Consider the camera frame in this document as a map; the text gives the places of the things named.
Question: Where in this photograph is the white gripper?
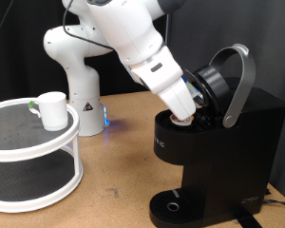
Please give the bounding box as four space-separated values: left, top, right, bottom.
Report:
157 76 198 123

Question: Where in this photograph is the white mug green-marked handle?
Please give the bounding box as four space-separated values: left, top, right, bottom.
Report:
28 91 69 132

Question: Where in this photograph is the black keurig coffee machine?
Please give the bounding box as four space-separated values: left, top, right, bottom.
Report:
148 86 285 228

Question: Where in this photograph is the black drip tray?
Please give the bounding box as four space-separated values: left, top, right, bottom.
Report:
148 188 207 228

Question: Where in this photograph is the black tape strip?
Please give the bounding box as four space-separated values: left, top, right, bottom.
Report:
233 210 264 228

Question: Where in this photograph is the white two-tier turntable shelf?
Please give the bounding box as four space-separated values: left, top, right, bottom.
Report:
0 97 85 214

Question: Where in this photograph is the wrist camera blue mount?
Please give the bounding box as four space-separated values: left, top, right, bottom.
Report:
181 69 204 108

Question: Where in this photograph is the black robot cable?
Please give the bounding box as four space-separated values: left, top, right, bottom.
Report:
62 0 116 51

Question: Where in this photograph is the coffee machine power cable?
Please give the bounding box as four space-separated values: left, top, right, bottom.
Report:
261 199 285 210

